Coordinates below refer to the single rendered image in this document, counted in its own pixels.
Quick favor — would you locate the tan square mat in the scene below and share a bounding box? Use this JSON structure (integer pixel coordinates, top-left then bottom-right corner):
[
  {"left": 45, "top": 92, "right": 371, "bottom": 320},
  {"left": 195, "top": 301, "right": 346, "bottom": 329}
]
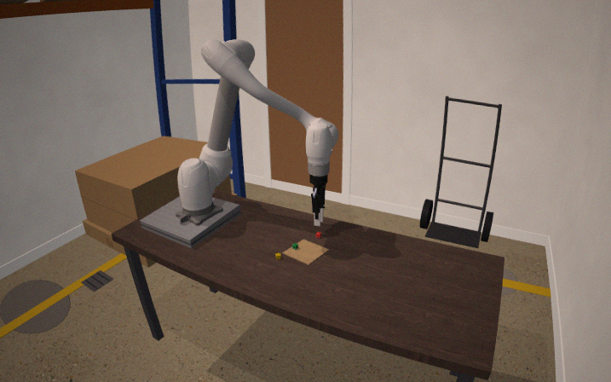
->
[{"left": 283, "top": 240, "right": 329, "bottom": 265}]

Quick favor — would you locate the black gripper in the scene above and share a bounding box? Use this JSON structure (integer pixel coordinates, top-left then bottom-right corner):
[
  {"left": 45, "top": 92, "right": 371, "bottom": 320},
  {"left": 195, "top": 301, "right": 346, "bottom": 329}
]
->
[{"left": 309, "top": 175, "right": 328, "bottom": 226}]

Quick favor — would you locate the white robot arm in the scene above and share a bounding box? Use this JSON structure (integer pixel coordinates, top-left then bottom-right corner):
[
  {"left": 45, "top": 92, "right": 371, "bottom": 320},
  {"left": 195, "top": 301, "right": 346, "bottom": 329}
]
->
[{"left": 176, "top": 39, "right": 338, "bottom": 226}]

